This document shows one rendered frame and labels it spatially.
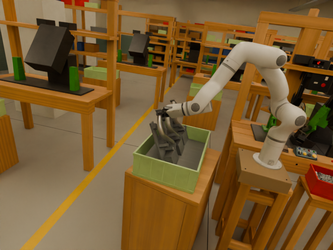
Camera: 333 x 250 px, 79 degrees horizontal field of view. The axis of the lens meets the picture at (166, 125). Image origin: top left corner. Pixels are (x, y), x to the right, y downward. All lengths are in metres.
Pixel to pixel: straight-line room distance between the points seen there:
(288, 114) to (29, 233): 2.15
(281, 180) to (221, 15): 10.87
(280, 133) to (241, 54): 0.57
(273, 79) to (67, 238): 1.95
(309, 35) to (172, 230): 1.97
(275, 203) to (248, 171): 0.32
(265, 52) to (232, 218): 1.14
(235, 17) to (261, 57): 10.77
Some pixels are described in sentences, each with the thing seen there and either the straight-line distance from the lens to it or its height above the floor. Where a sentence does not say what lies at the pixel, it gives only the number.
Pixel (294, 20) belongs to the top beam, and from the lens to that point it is 2.29.
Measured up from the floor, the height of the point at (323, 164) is 0.89.
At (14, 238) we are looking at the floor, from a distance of 2.25.
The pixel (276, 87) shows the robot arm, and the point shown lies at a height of 1.46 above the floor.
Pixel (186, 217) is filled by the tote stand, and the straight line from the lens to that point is 1.38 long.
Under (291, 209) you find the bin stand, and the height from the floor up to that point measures 0.51.
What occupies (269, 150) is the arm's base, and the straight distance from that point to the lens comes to 1.50.
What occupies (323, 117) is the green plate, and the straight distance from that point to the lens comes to 2.10.
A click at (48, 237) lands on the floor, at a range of 2.17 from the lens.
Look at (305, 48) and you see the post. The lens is 2.33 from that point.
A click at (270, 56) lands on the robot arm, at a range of 1.18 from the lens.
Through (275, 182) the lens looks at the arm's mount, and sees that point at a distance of 1.46.
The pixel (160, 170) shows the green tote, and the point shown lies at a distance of 1.28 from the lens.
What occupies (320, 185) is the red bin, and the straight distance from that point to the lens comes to 1.71.
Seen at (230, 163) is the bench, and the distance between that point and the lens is 1.91.
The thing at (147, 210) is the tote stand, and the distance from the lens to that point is 1.50.
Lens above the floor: 1.66
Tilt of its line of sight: 24 degrees down
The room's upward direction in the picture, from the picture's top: 8 degrees clockwise
